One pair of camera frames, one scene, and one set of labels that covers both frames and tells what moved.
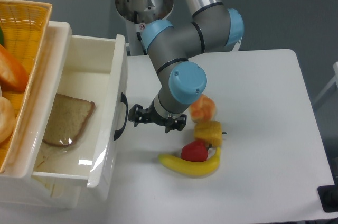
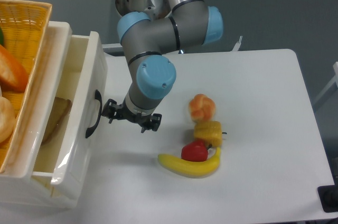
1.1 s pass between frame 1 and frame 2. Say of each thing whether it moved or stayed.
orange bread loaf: stayed
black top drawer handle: moved
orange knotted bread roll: stayed
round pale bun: stayed
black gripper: moved
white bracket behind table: stayed
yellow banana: stayed
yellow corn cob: stayed
